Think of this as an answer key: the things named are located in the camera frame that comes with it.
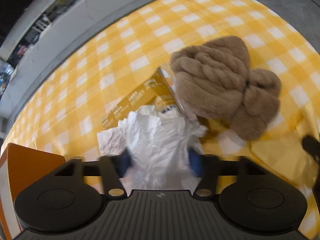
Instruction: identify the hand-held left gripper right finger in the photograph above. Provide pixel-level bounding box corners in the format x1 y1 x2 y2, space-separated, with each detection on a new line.
187 149 272 198

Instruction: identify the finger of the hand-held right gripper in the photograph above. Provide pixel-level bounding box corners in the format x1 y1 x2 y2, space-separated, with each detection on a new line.
302 135 320 167

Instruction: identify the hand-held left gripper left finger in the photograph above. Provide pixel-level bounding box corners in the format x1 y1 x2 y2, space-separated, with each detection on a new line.
54 152 133 197

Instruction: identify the white cloth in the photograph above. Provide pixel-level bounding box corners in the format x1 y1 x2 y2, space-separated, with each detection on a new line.
97 105 209 190

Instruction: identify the white storage bin orange rim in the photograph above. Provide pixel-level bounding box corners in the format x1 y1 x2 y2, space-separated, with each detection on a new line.
0 142 66 240

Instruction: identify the yellow printed carton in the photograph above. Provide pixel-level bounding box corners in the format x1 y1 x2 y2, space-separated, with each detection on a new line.
100 64 200 130

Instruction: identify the brown teddy bear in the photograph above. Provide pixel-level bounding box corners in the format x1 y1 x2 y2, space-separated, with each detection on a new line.
170 36 282 141

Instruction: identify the yellow checkered tablecloth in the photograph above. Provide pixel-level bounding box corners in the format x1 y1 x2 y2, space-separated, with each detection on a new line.
5 0 320 233

